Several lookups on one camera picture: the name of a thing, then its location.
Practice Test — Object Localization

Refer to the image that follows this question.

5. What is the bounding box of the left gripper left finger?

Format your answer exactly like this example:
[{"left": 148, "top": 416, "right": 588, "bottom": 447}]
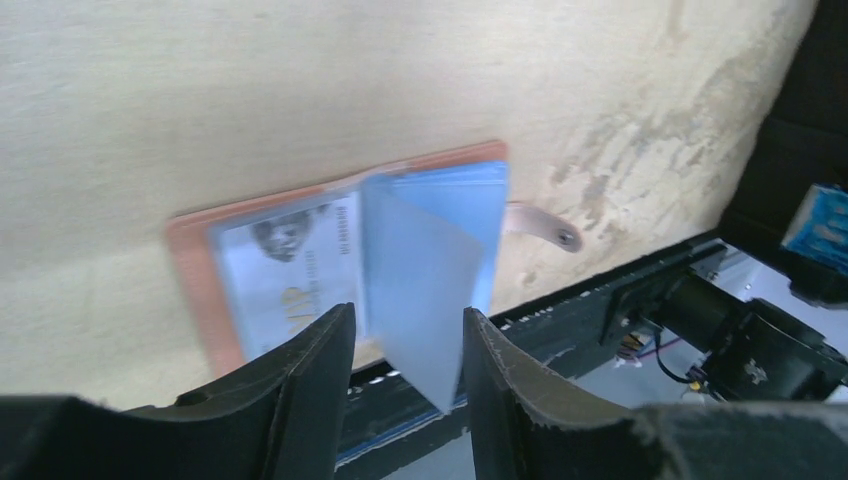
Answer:
[{"left": 1, "top": 303, "right": 356, "bottom": 479}]

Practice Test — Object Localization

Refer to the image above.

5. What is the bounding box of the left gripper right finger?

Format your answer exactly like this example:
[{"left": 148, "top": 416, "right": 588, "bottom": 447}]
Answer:
[{"left": 463, "top": 308, "right": 847, "bottom": 480}]

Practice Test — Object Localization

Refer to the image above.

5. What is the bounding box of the pink leather card holder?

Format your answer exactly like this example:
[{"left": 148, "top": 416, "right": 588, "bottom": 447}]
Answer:
[{"left": 165, "top": 139, "right": 584, "bottom": 415}]

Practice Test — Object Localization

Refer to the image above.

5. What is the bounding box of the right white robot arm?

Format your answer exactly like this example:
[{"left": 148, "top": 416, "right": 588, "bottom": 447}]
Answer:
[{"left": 599, "top": 269, "right": 847, "bottom": 401}]

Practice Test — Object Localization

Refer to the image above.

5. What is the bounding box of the blue packet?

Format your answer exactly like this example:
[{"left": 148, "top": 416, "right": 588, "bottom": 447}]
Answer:
[{"left": 781, "top": 184, "right": 847, "bottom": 275}]

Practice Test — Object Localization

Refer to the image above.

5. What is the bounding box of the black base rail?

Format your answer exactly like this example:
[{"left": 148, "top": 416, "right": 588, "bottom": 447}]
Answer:
[{"left": 335, "top": 232, "right": 727, "bottom": 479}]

